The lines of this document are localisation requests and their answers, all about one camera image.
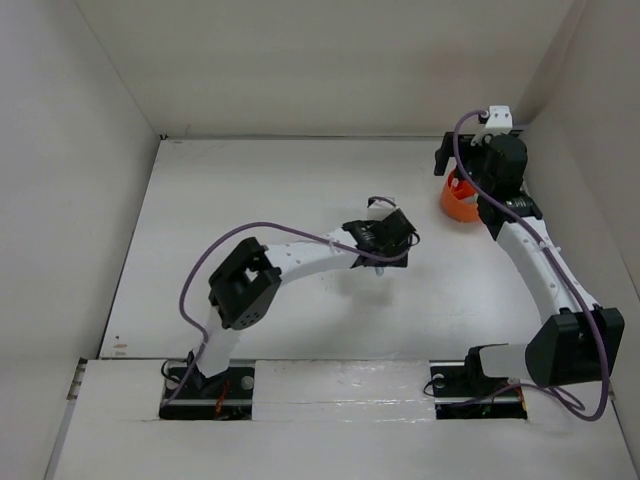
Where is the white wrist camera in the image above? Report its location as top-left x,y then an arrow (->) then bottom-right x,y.
471,105 -> 513,145
366,196 -> 397,220

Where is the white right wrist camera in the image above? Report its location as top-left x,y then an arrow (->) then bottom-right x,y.
471,105 -> 513,145

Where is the orange round organizer container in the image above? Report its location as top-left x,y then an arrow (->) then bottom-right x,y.
440,170 -> 480,223

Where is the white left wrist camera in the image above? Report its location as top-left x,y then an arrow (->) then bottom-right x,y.
366,196 -> 397,220

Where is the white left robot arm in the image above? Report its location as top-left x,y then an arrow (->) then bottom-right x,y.
178,207 -> 420,398

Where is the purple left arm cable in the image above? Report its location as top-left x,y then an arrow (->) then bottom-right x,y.
162,197 -> 421,411

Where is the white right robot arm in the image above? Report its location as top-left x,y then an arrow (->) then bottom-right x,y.
434,132 -> 625,394

